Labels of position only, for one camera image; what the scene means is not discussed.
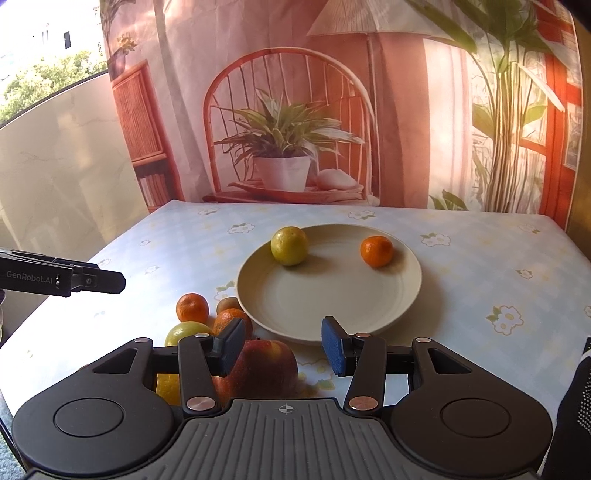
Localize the cream round plate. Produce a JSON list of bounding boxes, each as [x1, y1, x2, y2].
[[236, 224, 423, 347]]

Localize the printed room backdrop cloth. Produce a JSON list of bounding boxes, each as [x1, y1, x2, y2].
[[99, 0, 583, 232]]

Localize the yellow lemon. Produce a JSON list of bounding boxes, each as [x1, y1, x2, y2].
[[156, 373, 182, 407]]

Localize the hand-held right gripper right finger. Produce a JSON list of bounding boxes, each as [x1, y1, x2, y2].
[[322, 316, 474, 412]]

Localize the small orange tangerine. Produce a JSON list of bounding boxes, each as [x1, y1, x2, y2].
[[212, 308, 254, 341], [359, 235, 394, 268], [176, 293, 209, 324]]

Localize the green outdoor trees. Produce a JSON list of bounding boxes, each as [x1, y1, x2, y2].
[[0, 51, 109, 123]]

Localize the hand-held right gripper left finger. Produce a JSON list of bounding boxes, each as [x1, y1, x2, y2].
[[81, 318, 246, 415]]

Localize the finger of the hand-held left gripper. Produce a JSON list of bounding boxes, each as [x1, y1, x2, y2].
[[0, 248, 126, 297]]

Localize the dark dotted clothing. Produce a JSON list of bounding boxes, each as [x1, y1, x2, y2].
[[540, 337, 591, 480]]

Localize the red apple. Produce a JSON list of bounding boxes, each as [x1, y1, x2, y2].
[[211, 339, 299, 403]]

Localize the green orange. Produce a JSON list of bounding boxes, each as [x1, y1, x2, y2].
[[165, 322, 214, 348], [270, 226, 308, 267]]

